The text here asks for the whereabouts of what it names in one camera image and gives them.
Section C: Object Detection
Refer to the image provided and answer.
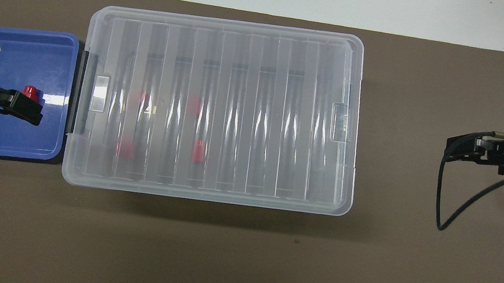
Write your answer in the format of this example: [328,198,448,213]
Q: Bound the red block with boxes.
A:
[20,85,44,105]
[115,136,136,159]
[185,94,203,117]
[190,138,209,164]
[132,89,150,109]

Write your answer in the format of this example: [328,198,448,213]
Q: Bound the clear ribbed box lid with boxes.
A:
[60,0,375,222]

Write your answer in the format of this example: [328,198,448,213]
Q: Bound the blue plastic tray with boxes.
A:
[0,24,82,167]

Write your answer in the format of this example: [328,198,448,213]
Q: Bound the black box latch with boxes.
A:
[67,50,99,136]

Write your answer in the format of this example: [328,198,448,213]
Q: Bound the clear plastic storage box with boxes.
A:
[63,4,371,218]

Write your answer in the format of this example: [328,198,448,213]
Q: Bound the brown table mat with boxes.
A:
[0,0,504,283]

